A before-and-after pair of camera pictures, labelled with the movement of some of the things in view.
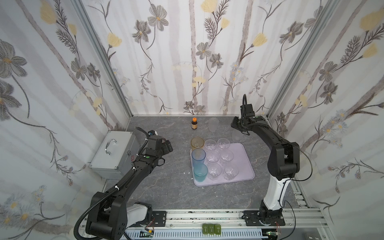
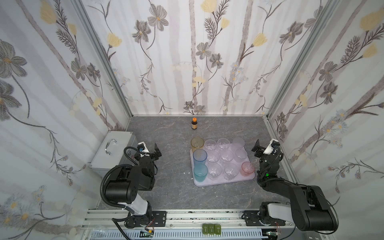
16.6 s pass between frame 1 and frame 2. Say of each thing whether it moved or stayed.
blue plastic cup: stayed
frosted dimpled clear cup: moved
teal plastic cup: stayed
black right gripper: moved
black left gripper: moved
